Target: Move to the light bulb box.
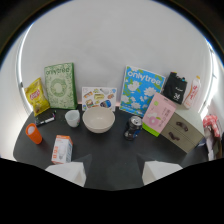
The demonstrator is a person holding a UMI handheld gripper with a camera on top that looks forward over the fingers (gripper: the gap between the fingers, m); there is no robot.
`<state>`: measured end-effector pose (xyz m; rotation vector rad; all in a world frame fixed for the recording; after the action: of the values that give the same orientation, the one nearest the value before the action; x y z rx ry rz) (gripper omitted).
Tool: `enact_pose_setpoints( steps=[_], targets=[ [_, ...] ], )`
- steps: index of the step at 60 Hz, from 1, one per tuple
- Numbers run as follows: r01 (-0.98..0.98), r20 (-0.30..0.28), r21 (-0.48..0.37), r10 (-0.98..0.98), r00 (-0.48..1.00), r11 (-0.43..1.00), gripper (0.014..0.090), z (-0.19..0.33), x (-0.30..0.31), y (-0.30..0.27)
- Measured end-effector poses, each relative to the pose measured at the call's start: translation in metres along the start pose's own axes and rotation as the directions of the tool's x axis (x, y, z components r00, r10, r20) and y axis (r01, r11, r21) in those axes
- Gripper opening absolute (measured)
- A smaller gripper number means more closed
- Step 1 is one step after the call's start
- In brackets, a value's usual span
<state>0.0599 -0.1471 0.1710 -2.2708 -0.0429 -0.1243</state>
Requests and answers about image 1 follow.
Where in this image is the white red bottle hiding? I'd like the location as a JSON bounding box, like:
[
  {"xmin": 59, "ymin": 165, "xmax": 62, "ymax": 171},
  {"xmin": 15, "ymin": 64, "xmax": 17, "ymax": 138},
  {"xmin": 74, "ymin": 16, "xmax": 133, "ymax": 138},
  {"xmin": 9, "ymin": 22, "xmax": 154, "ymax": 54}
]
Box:
[{"xmin": 183, "ymin": 75, "xmax": 202, "ymax": 110}]

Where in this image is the red patterned cloth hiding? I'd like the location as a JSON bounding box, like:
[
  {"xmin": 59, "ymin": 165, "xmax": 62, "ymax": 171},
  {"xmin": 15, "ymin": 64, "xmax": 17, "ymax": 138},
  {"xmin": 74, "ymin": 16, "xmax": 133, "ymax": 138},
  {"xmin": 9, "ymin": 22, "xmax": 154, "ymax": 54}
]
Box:
[{"xmin": 202, "ymin": 114, "xmax": 222, "ymax": 138}]

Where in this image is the blue onlytree box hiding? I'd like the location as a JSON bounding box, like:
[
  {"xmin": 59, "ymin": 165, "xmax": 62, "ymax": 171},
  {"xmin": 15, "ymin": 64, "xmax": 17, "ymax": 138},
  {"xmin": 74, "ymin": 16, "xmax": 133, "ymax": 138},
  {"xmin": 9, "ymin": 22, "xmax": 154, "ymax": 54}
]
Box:
[{"xmin": 119, "ymin": 65, "xmax": 166, "ymax": 118}]

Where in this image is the dark soda can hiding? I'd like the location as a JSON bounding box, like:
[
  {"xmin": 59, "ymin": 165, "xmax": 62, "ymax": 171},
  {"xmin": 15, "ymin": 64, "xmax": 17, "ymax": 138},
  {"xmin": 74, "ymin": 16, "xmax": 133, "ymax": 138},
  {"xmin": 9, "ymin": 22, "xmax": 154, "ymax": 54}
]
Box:
[{"xmin": 124, "ymin": 115, "xmax": 143, "ymax": 141}]

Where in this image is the white picture card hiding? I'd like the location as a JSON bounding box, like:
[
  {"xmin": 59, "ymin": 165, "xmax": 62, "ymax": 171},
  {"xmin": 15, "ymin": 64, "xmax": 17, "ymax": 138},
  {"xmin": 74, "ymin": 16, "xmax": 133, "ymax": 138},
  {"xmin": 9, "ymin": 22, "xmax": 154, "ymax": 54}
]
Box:
[{"xmin": 81, "ymin": 86, "xmax": 118, "ymax": 112}]

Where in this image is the cream bowl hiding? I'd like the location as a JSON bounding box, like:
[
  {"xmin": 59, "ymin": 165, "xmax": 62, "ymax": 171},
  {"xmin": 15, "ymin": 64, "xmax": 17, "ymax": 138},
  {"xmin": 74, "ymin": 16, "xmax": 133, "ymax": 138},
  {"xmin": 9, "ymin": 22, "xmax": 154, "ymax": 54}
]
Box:
[{"xmin": 82, "ymin": 105, "xmax": 116, "ymax": 134}]

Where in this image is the green onlytree box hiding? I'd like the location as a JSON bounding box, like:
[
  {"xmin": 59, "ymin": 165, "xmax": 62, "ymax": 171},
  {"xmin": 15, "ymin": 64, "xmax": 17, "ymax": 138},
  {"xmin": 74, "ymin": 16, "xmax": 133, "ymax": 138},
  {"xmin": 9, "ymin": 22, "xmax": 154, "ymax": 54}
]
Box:
[{"xmin": 43, "ymin": 62, "xmax": 79, "ymax": 110}]

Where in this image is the yellow chips bag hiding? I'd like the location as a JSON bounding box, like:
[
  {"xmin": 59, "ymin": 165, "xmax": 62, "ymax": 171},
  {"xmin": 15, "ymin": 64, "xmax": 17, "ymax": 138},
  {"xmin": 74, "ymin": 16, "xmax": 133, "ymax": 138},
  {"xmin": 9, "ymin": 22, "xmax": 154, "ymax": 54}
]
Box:
[{"xmin": 24, "ymin": 77, "xmax": 51, "ymax": 117}]

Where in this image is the orange cup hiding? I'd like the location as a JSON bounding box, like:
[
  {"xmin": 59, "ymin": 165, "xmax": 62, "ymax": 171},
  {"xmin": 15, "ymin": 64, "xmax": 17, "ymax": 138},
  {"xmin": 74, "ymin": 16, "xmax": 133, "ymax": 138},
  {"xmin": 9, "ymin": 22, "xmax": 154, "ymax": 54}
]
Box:
[{"xmin": 25, "ymin": 123, "xmax": 44, "ymax": 145}]

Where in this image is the white mug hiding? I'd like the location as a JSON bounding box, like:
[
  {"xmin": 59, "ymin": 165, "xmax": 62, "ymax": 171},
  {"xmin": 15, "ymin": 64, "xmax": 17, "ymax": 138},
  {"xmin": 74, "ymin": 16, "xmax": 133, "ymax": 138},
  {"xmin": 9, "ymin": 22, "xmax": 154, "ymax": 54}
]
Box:
[{"xmin": 64, "ymin": 109, "xmax": 81, "ymax": 129}]

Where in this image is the black bag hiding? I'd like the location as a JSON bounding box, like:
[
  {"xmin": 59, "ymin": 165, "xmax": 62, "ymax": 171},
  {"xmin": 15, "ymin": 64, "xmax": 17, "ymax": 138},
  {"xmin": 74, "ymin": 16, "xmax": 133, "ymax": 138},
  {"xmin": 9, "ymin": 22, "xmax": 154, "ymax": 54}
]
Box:
[{"xmin": 162, "ymin": 71, "xmax": 189, "ymax": 105}]

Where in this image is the white orange light bulb box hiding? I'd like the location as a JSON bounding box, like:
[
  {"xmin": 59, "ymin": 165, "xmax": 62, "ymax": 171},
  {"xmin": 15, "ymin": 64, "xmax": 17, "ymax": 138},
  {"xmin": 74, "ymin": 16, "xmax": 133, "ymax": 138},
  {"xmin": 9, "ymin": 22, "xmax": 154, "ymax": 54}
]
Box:
[{"xmin": 50, "ymin": 134, "xmax": 74, "ymax": 165}]

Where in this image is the black small device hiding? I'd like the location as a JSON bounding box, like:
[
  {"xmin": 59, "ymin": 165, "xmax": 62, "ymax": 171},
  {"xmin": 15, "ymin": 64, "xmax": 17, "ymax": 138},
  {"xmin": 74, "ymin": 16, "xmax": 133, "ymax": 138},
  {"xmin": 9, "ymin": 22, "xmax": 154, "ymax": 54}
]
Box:
[{"xmin": 34, "ymin": 110, "xmax": 57, "ymax": 127}]

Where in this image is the beige drawer cabinet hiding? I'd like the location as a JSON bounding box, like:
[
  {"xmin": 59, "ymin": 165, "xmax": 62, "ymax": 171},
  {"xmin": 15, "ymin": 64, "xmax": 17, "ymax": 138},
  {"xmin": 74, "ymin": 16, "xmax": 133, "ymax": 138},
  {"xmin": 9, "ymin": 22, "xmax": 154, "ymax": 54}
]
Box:
[{"xmin": 160, "ymin": 105, "xmax": 206, "ymax": 154}]

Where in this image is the pink green box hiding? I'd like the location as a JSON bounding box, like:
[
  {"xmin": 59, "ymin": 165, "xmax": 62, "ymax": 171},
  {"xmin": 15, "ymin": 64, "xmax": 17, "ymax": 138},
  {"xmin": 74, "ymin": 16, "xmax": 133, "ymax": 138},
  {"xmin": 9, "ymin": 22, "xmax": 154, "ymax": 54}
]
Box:
[{"xmin": 141, "ymin": 92, "xmax": 177, "ymax": 138}]

